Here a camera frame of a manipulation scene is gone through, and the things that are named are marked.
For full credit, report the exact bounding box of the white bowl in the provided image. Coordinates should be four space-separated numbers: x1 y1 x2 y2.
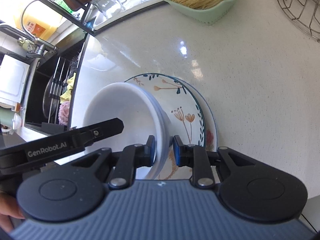
145 92 172 173
82 82 163 179

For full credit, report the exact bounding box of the black kitchen sink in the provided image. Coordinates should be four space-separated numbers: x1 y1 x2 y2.
24 31 87 135

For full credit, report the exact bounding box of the kitchen faucet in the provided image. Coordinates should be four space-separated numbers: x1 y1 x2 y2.
0 0 59 59

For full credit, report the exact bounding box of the person's left hand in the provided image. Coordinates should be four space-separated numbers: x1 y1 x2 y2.
0 192 25 232

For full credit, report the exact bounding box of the bottom white plate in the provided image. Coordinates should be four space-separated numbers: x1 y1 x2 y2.
174 77 218 152

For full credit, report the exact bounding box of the floral ceramic plate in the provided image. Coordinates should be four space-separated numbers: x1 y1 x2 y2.
124 73 206 180

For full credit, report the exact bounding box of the pink scrubber cloth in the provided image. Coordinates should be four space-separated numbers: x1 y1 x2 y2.
58 101 70 126

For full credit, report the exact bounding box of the yellow cloth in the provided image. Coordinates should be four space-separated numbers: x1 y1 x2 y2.
60 73 76 103

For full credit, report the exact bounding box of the black sink drain rack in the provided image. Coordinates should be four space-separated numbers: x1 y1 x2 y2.
41 57 71 134

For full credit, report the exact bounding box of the white drip tray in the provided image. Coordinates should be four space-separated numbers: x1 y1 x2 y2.
92 0 162 31

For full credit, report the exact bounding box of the orange detergent bottle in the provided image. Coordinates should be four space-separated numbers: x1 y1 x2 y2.
14 0 62 41

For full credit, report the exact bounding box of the black metal shelf rack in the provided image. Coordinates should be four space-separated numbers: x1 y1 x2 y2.
32 0 99 36

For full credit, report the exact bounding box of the left drinking glass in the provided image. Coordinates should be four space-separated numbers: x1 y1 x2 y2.
92 0 120 19

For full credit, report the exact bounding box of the wire cup rack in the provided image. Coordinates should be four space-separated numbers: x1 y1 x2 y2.
277 0 319 42

